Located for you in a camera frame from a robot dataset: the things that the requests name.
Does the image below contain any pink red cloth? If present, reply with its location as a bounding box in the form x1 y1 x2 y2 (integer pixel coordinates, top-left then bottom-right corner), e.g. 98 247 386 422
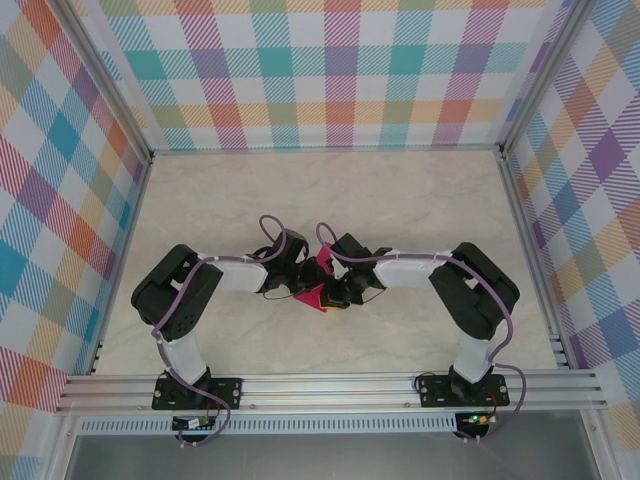
292 241 337 315

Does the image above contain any small black circuit board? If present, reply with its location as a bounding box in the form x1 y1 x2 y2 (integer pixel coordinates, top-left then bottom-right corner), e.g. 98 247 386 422
171 416 222 432

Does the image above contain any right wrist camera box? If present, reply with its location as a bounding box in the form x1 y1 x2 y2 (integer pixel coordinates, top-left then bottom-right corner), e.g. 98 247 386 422
330 233 372 264

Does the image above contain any purple cable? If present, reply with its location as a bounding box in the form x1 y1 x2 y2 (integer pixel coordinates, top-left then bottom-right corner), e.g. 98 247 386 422
314 221 527 445
151 213 292 450

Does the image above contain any wide aluminium mounting rail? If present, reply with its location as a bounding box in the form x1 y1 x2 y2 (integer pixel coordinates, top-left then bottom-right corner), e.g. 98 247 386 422
54 369 609 415

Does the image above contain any thin aluminium frame rail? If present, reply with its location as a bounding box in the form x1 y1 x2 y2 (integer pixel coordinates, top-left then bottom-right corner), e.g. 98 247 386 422
149 143 504 154

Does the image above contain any slotted grey cable duct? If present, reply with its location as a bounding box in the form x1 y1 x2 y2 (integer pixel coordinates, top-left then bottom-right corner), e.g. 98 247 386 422
77 417 461 435

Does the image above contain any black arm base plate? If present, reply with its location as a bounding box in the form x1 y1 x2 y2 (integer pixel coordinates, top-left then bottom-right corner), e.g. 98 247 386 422
152 377 245 411
415 373 511 407

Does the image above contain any aluminium frame side rail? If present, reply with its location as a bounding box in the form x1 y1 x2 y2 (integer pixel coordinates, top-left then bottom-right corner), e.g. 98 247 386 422
498 152 574 371
88 153 155 376

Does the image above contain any aluminium frame post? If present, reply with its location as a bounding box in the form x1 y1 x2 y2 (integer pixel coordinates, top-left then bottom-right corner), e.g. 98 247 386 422
498 0 592 159
52 0 155 164

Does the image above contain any aluminium frame leg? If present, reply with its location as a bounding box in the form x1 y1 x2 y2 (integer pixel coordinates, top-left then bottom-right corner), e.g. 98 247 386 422
579 409 619 480
42 414 81 480

